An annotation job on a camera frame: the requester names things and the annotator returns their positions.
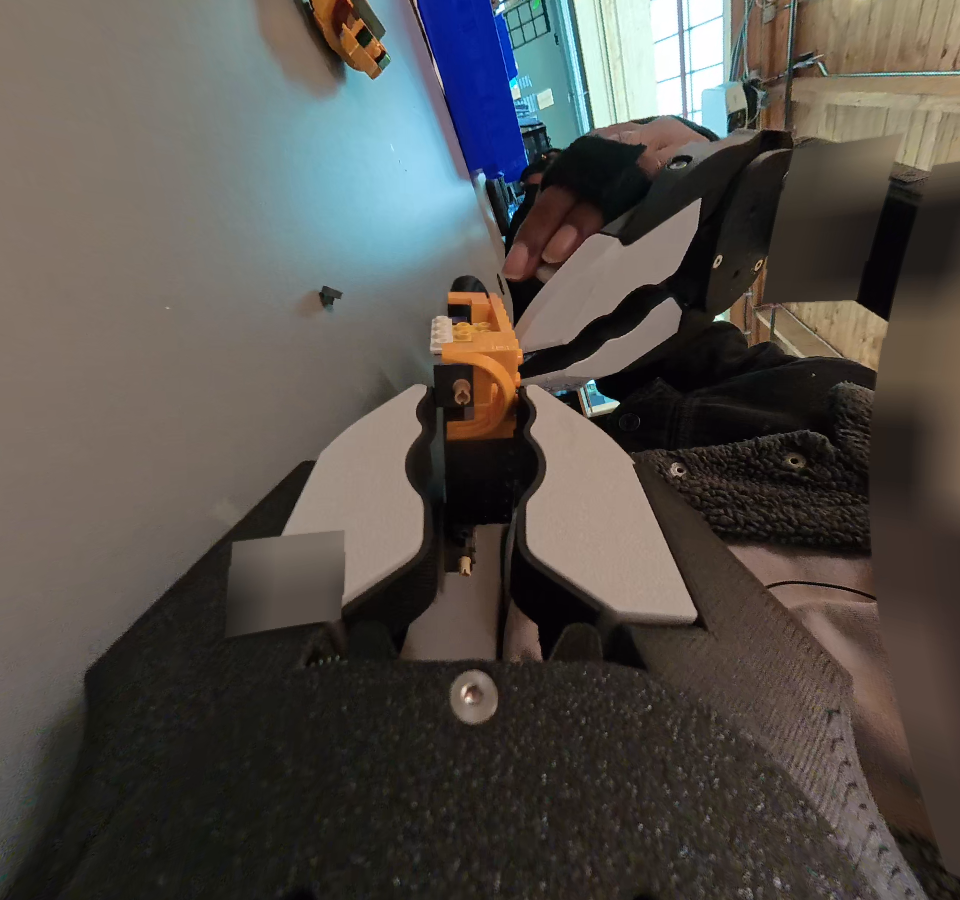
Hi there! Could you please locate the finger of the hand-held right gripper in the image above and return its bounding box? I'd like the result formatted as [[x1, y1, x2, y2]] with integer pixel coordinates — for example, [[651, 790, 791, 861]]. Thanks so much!
[[523, 294, 685, 393], [516, 197, 704, 359]]

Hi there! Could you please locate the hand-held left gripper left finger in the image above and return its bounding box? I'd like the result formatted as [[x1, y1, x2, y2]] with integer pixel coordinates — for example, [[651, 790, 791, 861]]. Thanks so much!
[[283, 382, 445, 614]]

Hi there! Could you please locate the white wall box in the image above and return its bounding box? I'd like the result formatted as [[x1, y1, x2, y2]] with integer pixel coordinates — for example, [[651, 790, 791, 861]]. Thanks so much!
[[699, 81, 760, 137]]

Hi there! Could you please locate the dark fleece jacket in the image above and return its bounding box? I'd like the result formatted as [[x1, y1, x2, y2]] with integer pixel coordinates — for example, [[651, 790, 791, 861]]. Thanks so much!
[[636, 381, 876, 557]]

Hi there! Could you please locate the window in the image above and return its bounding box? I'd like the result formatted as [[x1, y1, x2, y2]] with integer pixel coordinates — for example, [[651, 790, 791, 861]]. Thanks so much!
[[643, 0, 735, 119]]

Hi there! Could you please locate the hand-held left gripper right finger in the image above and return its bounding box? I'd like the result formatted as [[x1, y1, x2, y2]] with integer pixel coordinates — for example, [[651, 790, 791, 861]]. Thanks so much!
[[511, 386, 700, 628]]

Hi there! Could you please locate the thin black cable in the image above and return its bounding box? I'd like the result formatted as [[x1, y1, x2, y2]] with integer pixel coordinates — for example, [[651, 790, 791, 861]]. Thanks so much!
[[771, 579, 879, 602]]

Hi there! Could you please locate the orange lego model with grey plate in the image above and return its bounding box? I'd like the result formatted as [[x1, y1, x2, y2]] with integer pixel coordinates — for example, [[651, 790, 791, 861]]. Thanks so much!
[[288, 0, 393, 81]]

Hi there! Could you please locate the person's right hand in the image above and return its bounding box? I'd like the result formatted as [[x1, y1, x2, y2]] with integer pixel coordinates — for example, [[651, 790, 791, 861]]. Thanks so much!
[[501, 116, 723, 283]]

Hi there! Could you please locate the black jacket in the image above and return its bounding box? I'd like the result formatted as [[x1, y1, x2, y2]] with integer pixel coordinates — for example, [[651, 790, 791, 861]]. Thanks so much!
[[596, 311, 877, 458]]

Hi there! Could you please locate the black wire grid panel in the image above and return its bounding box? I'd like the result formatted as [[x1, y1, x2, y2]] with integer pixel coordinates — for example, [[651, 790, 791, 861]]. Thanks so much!
[[501, 1, 558, 55]]

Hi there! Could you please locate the blue plastic bin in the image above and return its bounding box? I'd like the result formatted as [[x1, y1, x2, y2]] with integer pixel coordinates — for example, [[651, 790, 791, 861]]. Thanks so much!
[[403, 0, 528, 182]]

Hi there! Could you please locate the orange and black lego vehicle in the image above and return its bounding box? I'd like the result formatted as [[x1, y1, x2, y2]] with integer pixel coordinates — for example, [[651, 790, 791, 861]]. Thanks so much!
[[429, 277, 526, 580]]

